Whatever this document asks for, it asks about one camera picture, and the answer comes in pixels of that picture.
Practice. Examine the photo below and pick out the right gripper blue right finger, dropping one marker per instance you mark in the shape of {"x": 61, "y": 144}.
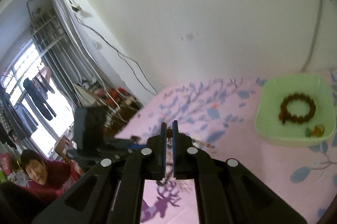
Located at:
{"x": 175, "y": 133}

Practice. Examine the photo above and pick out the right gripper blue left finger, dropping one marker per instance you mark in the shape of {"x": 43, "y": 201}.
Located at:
{"x": 162, "y": 152}

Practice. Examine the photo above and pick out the pink tree-print bed sheet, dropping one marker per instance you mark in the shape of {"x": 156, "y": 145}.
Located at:
{"x": 220, "y": 115}

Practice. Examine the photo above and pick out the folded ironing board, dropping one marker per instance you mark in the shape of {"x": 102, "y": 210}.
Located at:
{"x": 86, "y": 97}

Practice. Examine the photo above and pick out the woman in red sweater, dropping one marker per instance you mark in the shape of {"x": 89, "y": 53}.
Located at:
{"x": 49, "y": 178}

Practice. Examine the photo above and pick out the hanging dark clothes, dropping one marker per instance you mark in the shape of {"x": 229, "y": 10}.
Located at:
{"x": 41, "y": 104}

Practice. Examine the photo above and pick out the light green plastic tray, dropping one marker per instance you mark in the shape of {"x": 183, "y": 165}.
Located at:
{"x": 290, "y": 104}

